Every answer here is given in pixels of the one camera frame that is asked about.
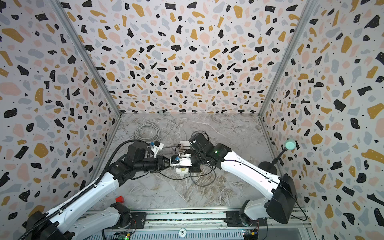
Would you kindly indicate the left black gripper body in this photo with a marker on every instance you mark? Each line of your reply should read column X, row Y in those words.
column 158, row 166

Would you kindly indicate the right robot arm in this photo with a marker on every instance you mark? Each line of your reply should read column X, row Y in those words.
column 279, row 192

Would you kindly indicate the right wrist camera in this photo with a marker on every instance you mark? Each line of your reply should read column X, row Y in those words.
column 181, row 160

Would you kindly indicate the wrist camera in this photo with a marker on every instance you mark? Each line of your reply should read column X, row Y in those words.
column 155, row 147
column 181, row 160

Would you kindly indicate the red cube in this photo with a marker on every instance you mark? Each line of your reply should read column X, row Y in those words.
column 120, row 199

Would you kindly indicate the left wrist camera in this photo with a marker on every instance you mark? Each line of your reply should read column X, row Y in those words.
column 155, row 147

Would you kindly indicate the white power strip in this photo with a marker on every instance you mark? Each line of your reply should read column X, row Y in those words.
column 186, row 146

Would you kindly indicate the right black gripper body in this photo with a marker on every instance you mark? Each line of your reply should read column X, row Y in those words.
column 198, row 160

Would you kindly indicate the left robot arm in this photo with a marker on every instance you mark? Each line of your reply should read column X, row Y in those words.
column 65, row 221

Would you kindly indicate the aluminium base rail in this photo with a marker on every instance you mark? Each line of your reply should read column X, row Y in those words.
column 216, row 223

